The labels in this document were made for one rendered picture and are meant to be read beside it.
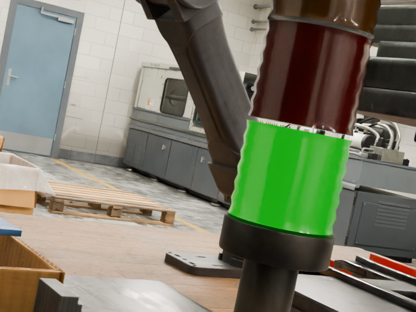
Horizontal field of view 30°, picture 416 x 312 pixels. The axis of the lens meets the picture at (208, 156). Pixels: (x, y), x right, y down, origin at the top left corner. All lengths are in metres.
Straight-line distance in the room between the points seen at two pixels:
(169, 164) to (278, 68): 10.43
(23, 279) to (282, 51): 0.27
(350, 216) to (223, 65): 6.63
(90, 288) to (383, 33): 0.32
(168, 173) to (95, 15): 2.78
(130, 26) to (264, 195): 11.92
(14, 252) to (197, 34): 0.36
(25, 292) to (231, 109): 0.45
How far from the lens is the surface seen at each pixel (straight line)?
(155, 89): 11.57
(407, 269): 0.91
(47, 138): 11.79
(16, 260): 0.56
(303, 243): 0.26
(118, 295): 0.67
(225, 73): 0.87
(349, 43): 0.26
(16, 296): 0.49
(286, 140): 0.26
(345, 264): 0.67
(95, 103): 12.00
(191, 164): 10.14
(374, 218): 7.64
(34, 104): 11.68
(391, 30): 0.56
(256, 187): 0.26
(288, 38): 0.26
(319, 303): 0.48
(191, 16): 0.82
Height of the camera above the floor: 1.08
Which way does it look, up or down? 3 degrees down
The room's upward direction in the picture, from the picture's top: 11 degrees clockwise
